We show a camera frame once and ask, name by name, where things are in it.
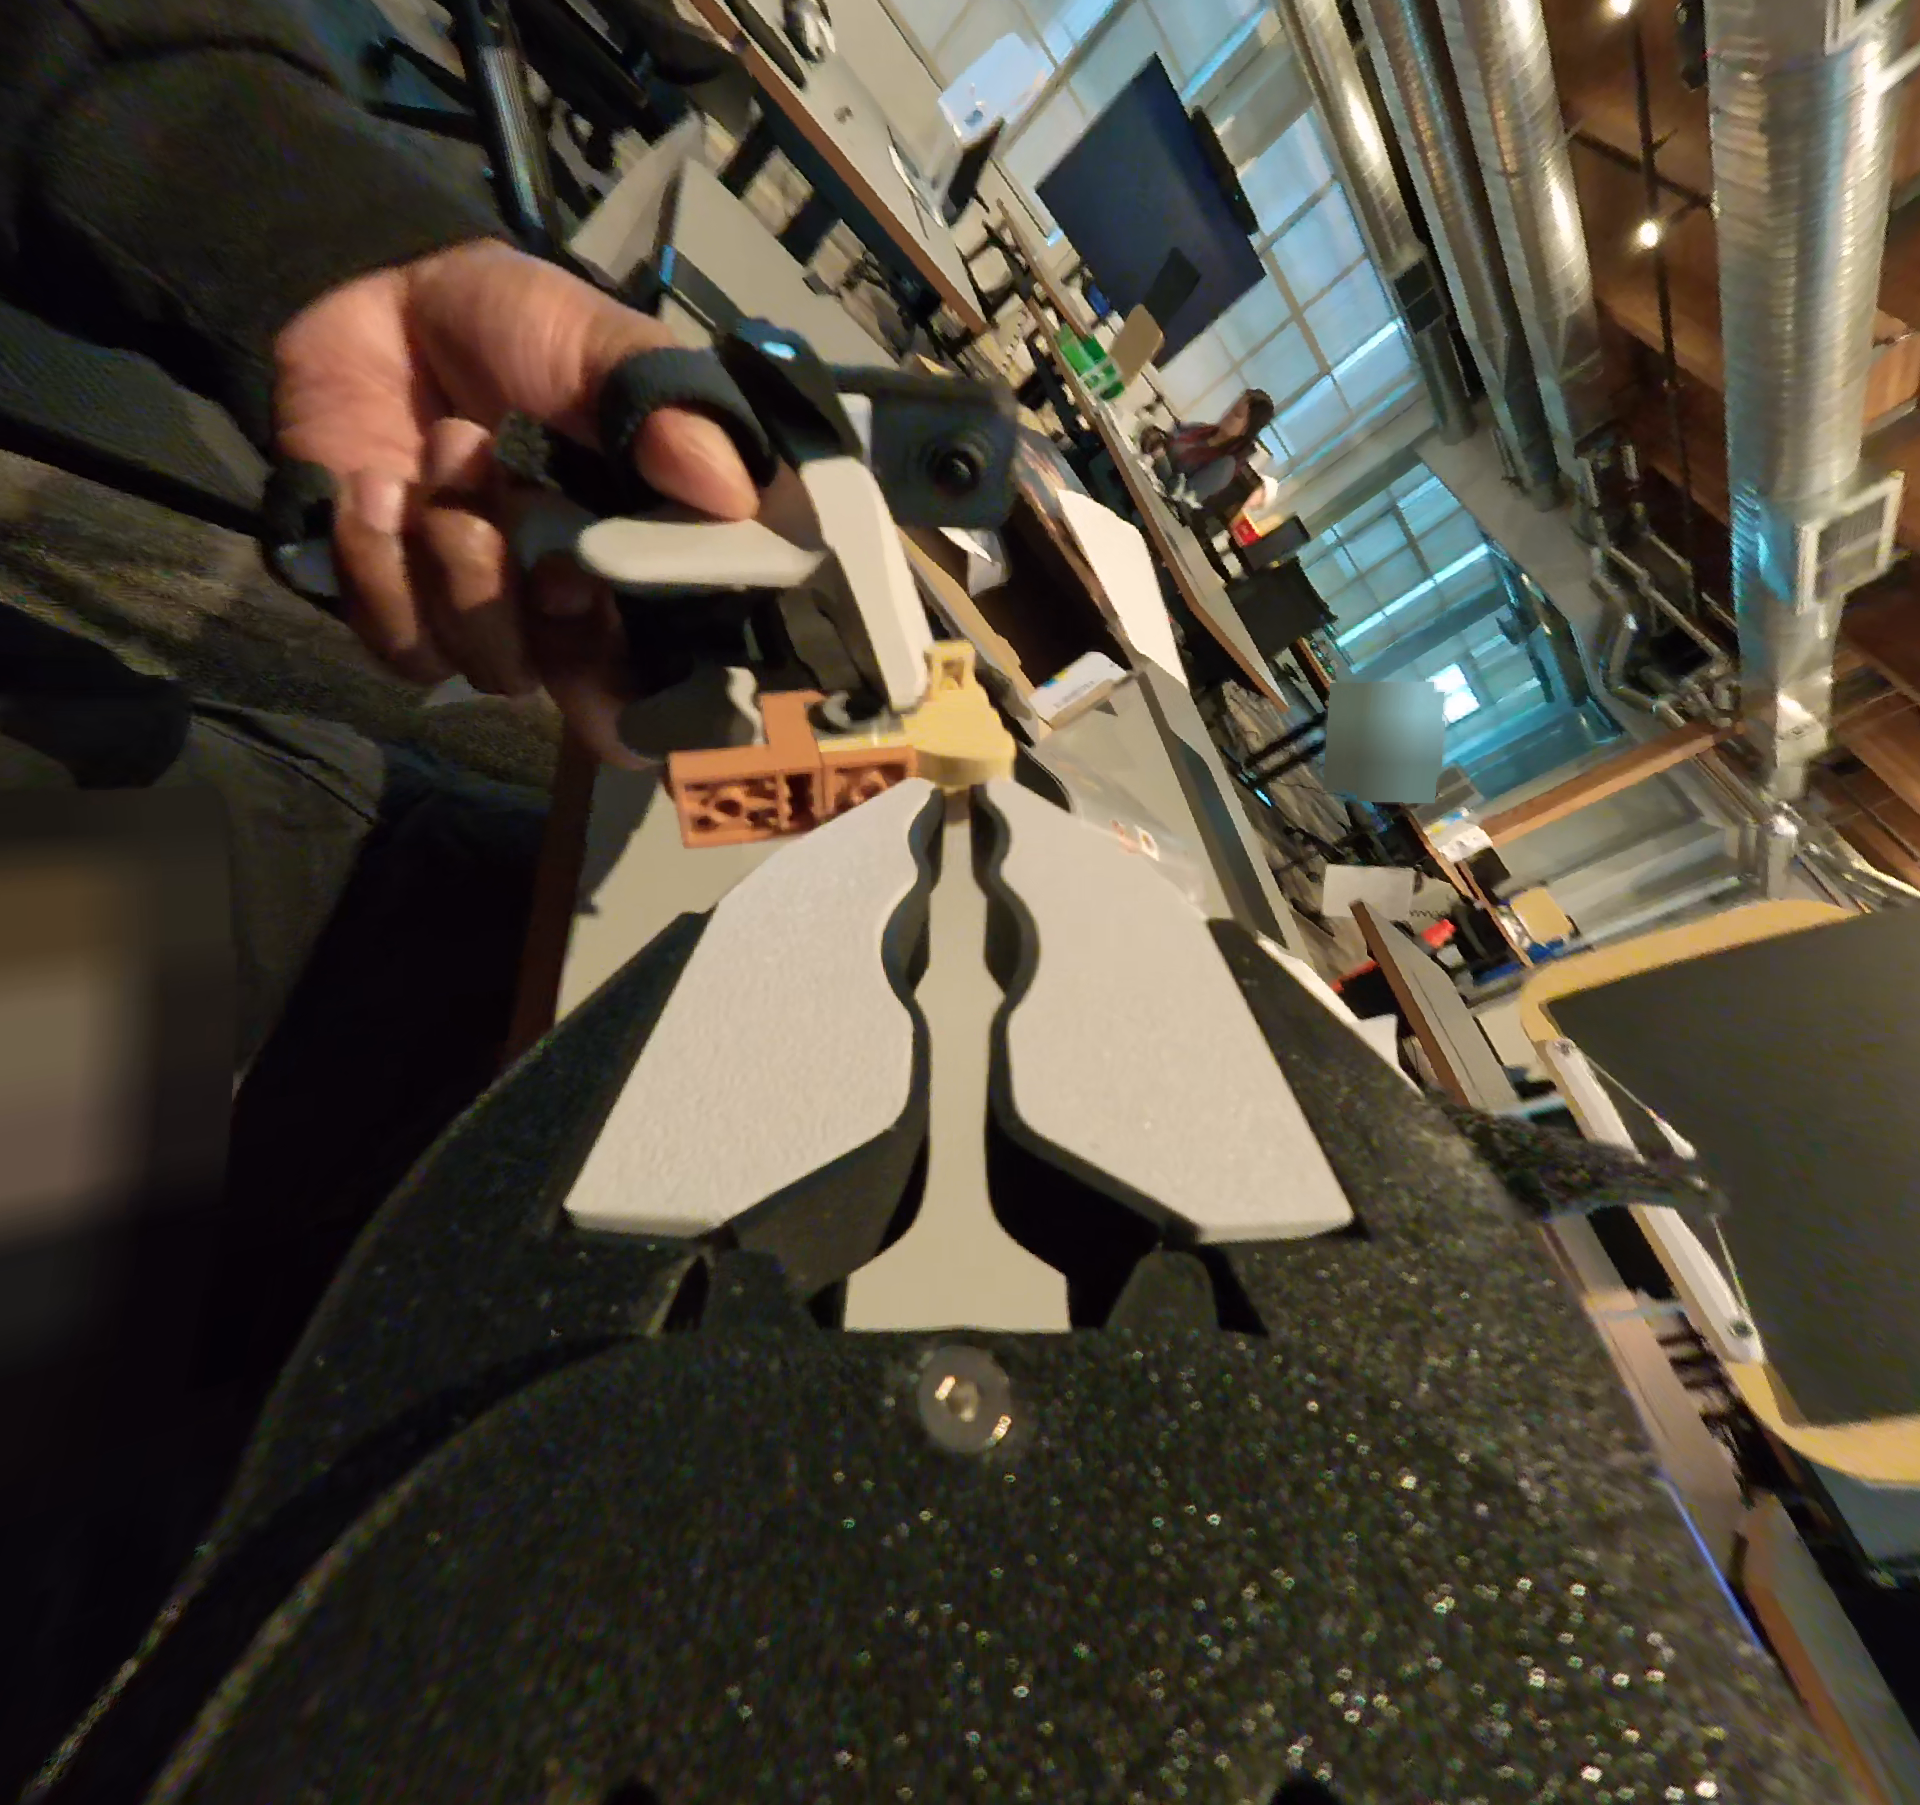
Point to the brown lattice building block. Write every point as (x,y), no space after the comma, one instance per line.
(751,793)

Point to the black table with wooden edge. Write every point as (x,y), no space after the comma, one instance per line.
(1768,1130)

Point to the person's left forearm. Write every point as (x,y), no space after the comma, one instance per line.
(240,172)

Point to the tan plastic building piece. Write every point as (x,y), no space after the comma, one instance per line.
(953,747)

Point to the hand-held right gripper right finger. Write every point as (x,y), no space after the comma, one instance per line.
(1171,1070)

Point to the long wood-edged desk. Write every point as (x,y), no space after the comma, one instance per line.
(870,141)

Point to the large silver air duct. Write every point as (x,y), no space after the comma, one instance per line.
(1785,262)

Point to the person's left hand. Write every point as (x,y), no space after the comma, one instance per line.
(449,395)

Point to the green box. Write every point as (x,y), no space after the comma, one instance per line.
(1087,363)

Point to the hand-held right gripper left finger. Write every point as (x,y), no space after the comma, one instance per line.
(751,1026)

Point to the slim silver air duct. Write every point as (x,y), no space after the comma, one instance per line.
(1319,67)
(1486,141)

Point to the white panel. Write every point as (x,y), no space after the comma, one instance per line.
(1118,569)

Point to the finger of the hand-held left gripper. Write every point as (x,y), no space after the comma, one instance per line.
(703,721)
(876,575)

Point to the large blue screen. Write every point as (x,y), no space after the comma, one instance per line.
(1146,209)

